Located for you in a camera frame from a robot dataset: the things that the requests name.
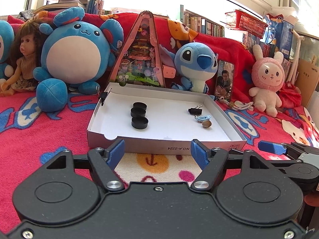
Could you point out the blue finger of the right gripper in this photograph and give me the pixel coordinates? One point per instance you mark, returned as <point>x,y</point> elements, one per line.
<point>271,147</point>

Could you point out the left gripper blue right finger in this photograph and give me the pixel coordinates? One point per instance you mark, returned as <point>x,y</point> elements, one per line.
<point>212,162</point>

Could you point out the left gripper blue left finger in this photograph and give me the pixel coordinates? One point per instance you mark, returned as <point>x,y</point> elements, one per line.
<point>103,162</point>

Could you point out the brown acorn nut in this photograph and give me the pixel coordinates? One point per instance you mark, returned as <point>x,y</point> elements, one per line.
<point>206,124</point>

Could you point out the light blue clip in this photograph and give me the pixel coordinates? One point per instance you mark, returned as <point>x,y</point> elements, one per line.
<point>203,118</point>

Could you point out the black binder clip in tray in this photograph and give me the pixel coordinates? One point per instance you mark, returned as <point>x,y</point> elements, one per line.
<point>195,111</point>

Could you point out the black round cap near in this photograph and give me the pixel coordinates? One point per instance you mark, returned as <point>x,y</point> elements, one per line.
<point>139,122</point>

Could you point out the black round cap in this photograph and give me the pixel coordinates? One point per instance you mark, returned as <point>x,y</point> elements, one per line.
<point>137,112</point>
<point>140,105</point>
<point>139,122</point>

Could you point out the black round cap middle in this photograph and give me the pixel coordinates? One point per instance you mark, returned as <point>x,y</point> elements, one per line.
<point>137,112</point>

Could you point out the white cardboard box tray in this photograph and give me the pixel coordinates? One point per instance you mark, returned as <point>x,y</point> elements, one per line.
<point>171,127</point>

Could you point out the black round cap far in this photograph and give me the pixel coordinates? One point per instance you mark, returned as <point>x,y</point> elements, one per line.
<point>140,105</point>

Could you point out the black binder clip on edge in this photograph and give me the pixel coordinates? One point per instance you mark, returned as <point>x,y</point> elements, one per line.
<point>103,96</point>

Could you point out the pink bunny plush toy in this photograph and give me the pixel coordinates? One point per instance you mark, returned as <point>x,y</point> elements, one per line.
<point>268,77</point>

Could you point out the black smartphone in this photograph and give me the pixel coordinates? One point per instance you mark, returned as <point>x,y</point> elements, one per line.
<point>224,81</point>

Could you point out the blue Stitch plush toy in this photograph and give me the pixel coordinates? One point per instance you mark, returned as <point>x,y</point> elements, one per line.
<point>195,62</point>

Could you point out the pink triangular diorama house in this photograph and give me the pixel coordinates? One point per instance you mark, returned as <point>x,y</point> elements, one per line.
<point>139,60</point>

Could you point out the blue round mouse plush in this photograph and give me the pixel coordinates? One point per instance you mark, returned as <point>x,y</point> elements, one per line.
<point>74,55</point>

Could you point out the blue paper bag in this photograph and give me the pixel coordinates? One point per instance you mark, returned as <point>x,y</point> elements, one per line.
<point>278,33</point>

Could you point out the brown haired doll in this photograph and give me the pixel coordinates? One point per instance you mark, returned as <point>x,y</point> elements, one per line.
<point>25,54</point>

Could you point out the row of books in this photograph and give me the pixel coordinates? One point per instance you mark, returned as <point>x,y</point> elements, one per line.
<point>200,23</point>

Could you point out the red plastic basket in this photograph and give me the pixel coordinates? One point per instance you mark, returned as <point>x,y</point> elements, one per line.
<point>242,21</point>

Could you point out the Doraemon plush toy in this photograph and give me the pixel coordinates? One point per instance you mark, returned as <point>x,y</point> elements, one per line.
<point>6,39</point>

